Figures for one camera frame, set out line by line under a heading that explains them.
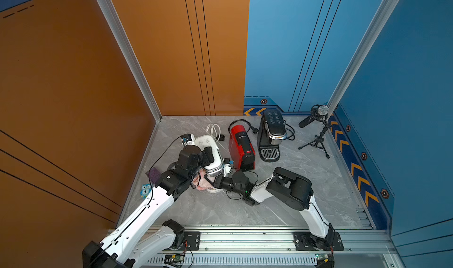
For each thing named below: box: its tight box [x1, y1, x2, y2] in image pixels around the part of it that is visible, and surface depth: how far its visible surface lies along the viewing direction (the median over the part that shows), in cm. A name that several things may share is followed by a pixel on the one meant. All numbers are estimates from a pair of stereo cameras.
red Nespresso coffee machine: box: [228, 124, 256, 172], surface depth 86 cm
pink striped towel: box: [191, 167, 215, 192], surface depth 83 cm
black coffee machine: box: [257, 109, 288, 163], surface depth 90 cm
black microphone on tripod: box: [297, 103, 331, 159], surface depth 93 cm
